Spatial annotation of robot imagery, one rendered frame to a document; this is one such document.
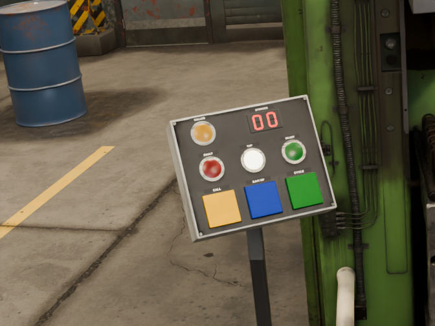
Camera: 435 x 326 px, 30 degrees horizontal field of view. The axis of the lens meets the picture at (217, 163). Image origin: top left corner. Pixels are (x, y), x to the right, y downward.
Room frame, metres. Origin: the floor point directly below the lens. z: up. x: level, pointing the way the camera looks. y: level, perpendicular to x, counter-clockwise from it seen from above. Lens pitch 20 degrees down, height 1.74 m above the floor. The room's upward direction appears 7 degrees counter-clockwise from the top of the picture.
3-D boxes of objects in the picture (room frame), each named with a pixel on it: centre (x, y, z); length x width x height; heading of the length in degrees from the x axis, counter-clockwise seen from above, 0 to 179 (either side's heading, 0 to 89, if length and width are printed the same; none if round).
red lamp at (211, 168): (1.73, 0.01, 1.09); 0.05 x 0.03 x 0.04; 79
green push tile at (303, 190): (1.74, -0.19, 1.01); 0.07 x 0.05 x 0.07; 104
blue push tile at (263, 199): (1.71, -0.09, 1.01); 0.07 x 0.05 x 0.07; 104
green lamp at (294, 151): (1.78, -0.18, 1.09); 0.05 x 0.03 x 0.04; 79
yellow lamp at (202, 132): (1.78, 0.02, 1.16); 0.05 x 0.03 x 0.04; 79
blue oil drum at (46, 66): (6.29, 1.27, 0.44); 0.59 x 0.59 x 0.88
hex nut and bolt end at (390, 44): (2.00, -0.47, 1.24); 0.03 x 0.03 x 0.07; 79
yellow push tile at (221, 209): (1.69, 0.00, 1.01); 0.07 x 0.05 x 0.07; 104
